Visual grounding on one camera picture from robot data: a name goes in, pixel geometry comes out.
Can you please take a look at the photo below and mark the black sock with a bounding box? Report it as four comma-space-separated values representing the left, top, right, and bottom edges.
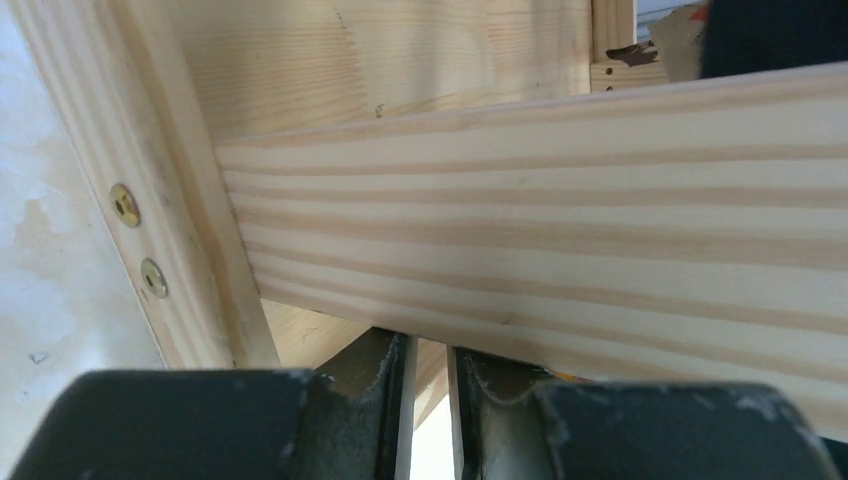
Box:
699, 0, 847, 79

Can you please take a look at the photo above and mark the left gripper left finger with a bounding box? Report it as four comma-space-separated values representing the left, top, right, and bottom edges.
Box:
11, 329, 418, 479

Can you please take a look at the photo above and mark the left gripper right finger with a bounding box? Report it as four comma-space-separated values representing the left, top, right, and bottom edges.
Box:
448, 348, 842, 479

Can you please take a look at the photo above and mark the wooden hanger rack frame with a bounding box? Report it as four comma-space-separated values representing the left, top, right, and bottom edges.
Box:
4, 1, 847, 440

